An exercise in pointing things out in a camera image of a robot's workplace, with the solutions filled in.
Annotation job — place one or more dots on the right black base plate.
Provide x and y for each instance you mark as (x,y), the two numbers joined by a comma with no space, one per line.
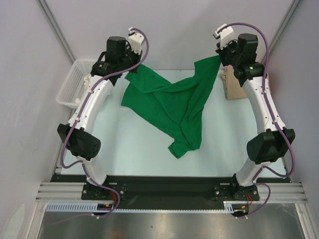
(232,192)

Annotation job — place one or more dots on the cream t shirt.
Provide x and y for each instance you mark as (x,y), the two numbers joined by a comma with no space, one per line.
(86,85)

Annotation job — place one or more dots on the grey cable duct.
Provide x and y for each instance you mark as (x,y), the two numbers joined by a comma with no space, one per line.
(78,207)
(236,206)

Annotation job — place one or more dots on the right aluminium corner post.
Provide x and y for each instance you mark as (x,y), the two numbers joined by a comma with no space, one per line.
(279,15)

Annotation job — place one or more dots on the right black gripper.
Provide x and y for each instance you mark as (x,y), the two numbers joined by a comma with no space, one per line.
(223,56)

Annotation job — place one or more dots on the left aluminium corner post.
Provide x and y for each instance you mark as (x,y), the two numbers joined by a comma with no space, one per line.
(48,14)

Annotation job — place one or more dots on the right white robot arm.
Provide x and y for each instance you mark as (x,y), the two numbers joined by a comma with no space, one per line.
(273,137)

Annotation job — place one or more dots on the left grey cable duct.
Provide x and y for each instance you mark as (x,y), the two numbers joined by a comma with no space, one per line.
(78,207)

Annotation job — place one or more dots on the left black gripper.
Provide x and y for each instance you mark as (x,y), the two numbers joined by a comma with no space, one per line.
(136,56)

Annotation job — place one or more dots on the aluminium corner post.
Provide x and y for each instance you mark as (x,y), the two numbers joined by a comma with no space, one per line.
(48,14)
(279,15)

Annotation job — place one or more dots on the aluminium front rail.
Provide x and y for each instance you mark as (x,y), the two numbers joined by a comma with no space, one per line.
(286,193)

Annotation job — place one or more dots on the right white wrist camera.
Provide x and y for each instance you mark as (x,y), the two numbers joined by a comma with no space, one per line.
(225,33)

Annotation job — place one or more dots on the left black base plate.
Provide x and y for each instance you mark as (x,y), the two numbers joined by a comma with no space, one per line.
(94,193)

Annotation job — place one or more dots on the green t shirt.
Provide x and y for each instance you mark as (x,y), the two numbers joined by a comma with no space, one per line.
(174,108)

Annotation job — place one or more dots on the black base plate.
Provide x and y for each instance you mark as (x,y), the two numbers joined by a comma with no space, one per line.
(94,193)
(232,192)

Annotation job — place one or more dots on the folded tan t shirt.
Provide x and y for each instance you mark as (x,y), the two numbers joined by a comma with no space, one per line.
(231,87)

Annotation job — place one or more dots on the right grey cable duct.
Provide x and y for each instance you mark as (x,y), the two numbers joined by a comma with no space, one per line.
(236,206)

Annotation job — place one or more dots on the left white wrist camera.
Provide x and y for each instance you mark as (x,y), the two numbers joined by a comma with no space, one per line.
(135,40)

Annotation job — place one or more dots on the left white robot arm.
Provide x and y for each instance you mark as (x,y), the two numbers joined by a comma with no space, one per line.
(121,55)

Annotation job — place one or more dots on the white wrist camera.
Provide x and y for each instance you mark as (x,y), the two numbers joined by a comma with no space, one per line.
(135,40)
(225,33)

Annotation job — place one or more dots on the white plastic basket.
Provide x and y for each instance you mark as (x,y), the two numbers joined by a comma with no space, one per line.
(73,89)

